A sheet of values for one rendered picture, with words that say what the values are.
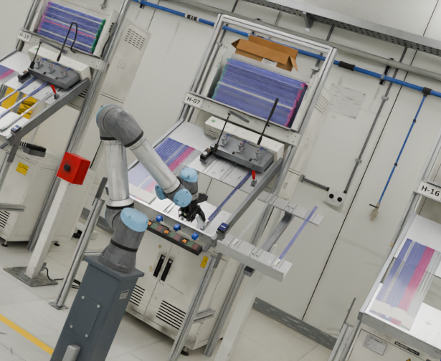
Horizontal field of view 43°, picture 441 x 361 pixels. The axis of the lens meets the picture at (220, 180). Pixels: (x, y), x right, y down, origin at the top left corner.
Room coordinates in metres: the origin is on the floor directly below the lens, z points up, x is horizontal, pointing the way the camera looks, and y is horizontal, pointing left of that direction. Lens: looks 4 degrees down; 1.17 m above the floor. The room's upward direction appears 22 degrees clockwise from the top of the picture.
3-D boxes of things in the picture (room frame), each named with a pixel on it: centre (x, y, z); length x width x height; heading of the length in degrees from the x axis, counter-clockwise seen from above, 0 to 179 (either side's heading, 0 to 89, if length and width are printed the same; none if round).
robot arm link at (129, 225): (2.26, 0.26, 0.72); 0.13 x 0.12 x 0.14; 29
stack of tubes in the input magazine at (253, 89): (3.31, -0.02, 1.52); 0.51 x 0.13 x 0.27; 67
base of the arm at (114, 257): (2.26, 0.26, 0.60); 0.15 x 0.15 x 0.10
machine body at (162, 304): (3.45, -0.01, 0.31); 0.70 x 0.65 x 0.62; 67
